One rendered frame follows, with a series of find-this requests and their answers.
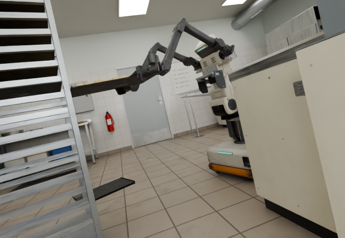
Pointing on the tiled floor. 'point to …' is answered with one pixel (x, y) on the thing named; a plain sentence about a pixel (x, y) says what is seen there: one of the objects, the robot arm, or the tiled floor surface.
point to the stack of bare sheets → (108, 188)
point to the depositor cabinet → (328, 113)
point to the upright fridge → (294, 30)
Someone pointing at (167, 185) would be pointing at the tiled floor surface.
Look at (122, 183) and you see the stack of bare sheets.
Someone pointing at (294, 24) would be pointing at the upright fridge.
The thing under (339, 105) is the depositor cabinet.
